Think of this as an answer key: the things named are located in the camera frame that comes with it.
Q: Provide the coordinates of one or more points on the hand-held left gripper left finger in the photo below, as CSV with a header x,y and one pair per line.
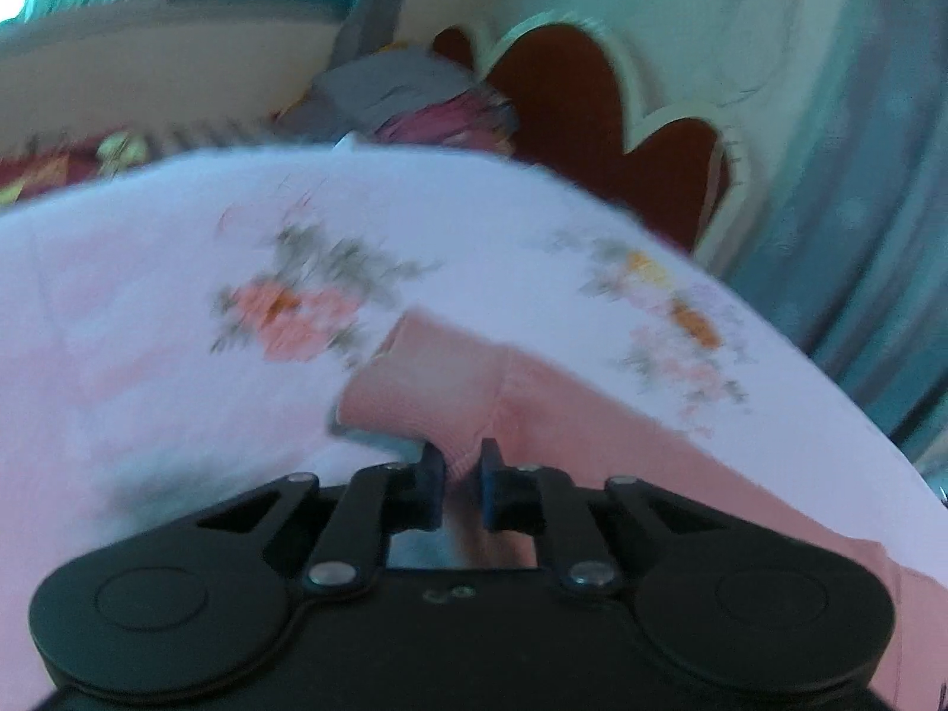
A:
x,y
432,485

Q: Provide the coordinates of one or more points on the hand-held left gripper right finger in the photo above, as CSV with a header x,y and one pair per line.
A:
x,y
490,489

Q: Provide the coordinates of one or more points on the pink small garment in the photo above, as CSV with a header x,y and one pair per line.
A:
x,y
592,422

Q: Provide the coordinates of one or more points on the pile of clothes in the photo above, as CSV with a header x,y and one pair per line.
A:
x,y
400,89

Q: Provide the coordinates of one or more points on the floral bedsheet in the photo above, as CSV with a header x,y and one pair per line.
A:
x,y
148,311

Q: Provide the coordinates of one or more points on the cream scalloped red headboard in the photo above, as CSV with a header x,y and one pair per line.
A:
x,y
570,96

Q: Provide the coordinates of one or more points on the blue curtain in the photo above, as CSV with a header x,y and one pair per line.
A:
x,y
852,200

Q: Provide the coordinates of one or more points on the red patterned blanket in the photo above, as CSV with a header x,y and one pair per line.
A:
x,y
52,163

